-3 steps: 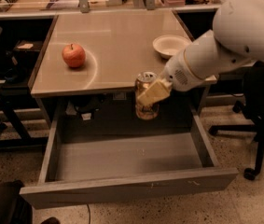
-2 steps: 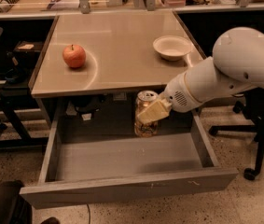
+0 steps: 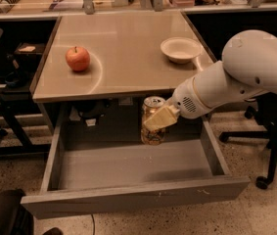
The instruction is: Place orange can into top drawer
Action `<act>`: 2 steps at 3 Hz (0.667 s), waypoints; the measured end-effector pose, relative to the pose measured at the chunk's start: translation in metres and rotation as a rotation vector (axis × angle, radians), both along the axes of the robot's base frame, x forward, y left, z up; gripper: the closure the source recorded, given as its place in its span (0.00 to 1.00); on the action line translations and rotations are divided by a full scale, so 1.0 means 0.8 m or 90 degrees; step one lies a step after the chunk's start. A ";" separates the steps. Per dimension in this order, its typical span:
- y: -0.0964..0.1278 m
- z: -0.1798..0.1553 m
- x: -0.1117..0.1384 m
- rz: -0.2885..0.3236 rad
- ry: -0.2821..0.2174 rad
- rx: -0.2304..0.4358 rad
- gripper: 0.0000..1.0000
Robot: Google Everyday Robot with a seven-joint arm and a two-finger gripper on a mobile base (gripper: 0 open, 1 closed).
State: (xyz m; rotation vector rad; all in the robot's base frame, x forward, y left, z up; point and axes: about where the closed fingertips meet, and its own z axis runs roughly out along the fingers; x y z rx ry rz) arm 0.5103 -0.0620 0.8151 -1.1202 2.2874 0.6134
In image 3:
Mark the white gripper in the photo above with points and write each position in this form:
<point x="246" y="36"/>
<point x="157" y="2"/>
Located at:
<point x="184" y="101"/>

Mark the black office chair right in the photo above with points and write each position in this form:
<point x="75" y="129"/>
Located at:
<point x="266" y="116"/>

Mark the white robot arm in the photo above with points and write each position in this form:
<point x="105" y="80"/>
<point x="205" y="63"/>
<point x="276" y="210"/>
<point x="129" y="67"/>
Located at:
<point x="248" y="68"/>

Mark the orange soda can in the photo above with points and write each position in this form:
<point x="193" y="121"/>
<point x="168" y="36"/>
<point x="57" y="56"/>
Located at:
<point x="150" y="105"/>

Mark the black box with label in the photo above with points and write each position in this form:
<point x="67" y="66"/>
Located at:
<point x="28" y="55"/>

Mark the open grey drawer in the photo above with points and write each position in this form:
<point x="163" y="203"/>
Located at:
<point x="106" y="168"/>

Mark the dark brown object bottom-left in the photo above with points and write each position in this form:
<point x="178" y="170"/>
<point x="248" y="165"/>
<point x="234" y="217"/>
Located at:
<point x="14" y="218"/>

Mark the white bowl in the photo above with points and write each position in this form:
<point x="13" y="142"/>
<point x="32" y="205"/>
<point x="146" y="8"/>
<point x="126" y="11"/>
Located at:
<point x="181" y="50"/>

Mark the grey cabinet table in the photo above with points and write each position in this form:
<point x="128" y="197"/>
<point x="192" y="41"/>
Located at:
<point x="125" y="58"/>

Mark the red apple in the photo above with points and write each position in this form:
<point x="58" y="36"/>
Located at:
<point x="78" y="58"/>

